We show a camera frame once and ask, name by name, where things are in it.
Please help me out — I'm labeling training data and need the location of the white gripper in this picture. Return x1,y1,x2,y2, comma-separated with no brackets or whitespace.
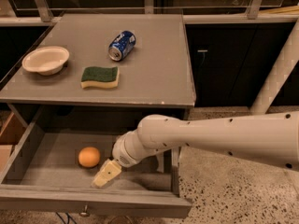
92,132,147,188

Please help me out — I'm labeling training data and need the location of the orange fruit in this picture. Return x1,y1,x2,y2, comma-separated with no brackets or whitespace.
78,147,100,168

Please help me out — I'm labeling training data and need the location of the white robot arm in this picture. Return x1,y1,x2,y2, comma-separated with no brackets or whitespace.
92,22,299,188

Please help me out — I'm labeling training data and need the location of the metal drawer knob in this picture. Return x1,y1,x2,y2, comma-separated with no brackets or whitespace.
79,205,90,217

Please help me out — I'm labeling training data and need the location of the grey open drawer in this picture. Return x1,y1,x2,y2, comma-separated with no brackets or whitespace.
0,105,192,218

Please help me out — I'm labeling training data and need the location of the green yellow sponge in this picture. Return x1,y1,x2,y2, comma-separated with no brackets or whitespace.
80,66,120,89

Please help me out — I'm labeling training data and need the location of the wooden box at left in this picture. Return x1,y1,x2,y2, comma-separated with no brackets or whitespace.
0,113,25,172

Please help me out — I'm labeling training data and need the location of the blue soda can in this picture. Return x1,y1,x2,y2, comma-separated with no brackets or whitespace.
108,31,136,62

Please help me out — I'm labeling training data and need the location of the white bowl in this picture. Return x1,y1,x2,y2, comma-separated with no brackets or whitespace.
21,46,69,76

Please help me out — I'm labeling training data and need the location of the blue cable under drawer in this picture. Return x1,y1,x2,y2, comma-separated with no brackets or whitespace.
55,212,78,224

